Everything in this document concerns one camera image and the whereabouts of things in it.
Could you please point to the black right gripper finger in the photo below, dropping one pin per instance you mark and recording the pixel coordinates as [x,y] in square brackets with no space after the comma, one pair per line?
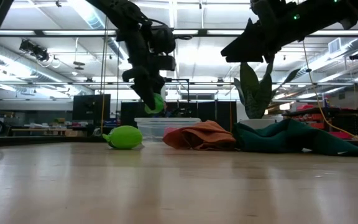
[241,54]
[250,32]

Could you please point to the small light green toy lime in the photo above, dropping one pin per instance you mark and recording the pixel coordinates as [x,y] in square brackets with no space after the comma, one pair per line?
[159,104]

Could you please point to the large light green toy fruit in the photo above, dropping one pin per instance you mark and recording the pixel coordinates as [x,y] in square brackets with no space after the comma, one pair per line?
[124,137]

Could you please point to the dark green cloth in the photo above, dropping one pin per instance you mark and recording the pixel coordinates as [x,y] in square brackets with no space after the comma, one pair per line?
[291,137]

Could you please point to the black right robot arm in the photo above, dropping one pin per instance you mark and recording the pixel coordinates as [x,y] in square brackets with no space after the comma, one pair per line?
[328,15]

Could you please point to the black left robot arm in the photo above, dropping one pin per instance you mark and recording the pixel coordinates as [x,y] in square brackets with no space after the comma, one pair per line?
[129,25]

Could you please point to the clear plastic tupperware container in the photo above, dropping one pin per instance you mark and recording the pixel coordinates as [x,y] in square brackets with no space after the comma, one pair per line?
[154,127]

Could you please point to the green snake plant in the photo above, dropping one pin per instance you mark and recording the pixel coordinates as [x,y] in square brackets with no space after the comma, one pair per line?
[253,93]

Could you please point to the black cabinet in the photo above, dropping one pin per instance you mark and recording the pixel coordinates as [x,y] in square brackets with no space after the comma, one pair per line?
[90,109]

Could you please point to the orange cloth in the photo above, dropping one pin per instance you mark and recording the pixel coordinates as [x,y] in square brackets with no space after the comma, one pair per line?
[204,137]

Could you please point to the white plant pot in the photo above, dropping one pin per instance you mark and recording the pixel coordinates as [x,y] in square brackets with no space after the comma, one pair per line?
[253,123]

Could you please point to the workbench with red bins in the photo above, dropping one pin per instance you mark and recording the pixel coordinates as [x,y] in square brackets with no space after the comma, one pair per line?
[315,117]

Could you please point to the cluttered workbench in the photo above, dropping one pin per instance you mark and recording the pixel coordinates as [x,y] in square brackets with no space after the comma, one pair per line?
[42,129]

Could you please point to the black ceiling-mounted device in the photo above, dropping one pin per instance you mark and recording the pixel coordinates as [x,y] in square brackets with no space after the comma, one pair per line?
[34,49]

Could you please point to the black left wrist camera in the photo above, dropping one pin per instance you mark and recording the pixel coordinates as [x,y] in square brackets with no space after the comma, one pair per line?
[167,63]

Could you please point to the black partition wall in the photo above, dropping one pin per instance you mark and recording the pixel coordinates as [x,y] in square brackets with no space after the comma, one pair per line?
[216,112]

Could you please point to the silver ventilation duct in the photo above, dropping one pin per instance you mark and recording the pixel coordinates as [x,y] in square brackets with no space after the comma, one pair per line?
[17,63]

